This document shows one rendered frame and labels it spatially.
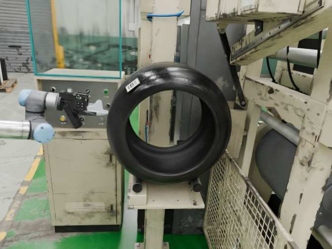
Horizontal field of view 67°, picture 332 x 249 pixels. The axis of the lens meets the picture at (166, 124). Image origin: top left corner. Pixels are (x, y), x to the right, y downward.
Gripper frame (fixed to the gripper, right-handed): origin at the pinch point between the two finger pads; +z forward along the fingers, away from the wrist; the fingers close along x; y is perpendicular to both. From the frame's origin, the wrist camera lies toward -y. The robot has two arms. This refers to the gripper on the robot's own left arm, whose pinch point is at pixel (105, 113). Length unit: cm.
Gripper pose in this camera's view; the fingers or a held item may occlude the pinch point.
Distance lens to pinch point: 114.5
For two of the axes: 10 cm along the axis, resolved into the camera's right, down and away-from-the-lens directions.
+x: -0.9, -3.4, 9.4
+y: 1.8, -9.3, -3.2
